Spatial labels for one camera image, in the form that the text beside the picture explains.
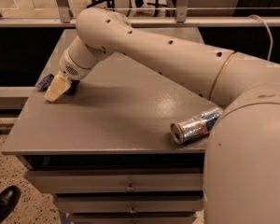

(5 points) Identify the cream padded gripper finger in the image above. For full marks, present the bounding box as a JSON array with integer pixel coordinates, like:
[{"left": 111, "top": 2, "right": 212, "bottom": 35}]
[{"left": 45, "top": 71, "right": 72, "bottom": 102}]

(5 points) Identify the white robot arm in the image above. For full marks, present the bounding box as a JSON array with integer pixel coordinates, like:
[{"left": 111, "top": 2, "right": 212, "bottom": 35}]
[{"left": 45, "top": 7, "right": 280, "bottom": 224}]

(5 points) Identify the black leather shoe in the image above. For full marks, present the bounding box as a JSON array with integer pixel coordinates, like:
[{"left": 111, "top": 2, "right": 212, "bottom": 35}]
[{"left": 0, "top": 186, "right": 21, "bottom": 224}]

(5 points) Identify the grey drawer cabinet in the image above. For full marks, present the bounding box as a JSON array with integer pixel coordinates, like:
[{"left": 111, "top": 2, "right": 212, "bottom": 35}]
[{"left": 1, "top": 27, "right": 228, "bottom": 224}]

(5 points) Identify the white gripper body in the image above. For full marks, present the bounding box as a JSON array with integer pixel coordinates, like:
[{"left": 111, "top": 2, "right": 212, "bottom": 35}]
[{"left": 59, "top": 48, "right": 91, "bottom": 80}]

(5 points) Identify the blue rxbar blueberry wrapper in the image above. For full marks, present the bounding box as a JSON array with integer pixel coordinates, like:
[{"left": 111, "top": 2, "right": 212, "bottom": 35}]
[{"left": 36, "top": 74, "right": 79, "bottom": 95}]

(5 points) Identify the metal guard railing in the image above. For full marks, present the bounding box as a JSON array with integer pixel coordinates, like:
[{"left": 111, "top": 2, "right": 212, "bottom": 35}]
[{"left": 0, "top": 0, "right": 280, "bottom": 27}]

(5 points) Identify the top grey drawer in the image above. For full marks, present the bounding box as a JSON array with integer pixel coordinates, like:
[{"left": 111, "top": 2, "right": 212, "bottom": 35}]
[{"left": 25, "top": 170, "right": 203, "bottom": 194}]

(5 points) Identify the grey drawer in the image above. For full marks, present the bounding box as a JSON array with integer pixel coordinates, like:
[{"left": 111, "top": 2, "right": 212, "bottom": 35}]
[
  {"left": 55, "top": 192, "right": 203, "bottom": 214},
  {"left": 25, "top": 170, "right": 203, "bottom": 194},
  {"left": 72, "top": 213, "right": 204, "bottom": 224}
]

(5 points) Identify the white cable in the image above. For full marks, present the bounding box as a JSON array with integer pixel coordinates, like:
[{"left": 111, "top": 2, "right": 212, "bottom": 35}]
[{"left": 248, "top": 14, "right": 274, "bottom": 62}]

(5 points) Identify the silver blue energy drink can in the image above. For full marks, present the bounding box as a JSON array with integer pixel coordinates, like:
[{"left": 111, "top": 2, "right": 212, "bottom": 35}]
[{"left": 170, "top": 107, "right": 223, "bottom": 145}]

